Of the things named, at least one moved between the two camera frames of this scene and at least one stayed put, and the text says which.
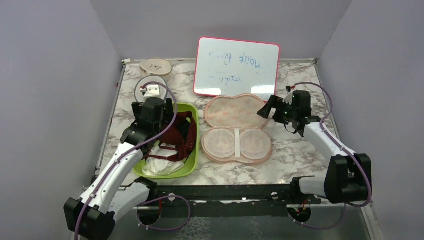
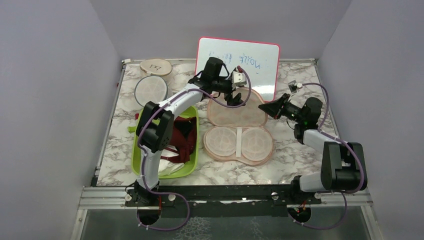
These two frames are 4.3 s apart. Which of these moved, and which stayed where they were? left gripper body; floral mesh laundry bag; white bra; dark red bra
Moved: left gripper body
Stayed: dark red bra; white bra; floral mesh laundry bag
